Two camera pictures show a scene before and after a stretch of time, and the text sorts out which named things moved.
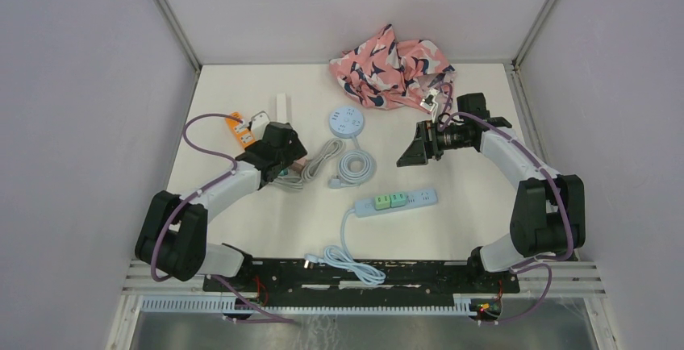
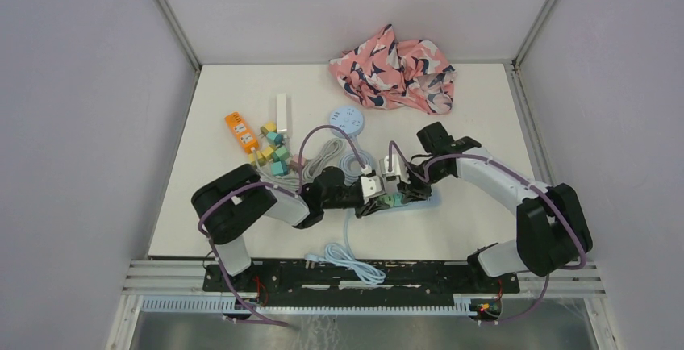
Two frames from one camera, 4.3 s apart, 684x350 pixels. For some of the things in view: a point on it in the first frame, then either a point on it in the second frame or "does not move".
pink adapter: (298, 165) does not move
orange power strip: (242, 133) does not move
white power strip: (281, 107) does not move
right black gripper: (427, 131) -> (412, 191)
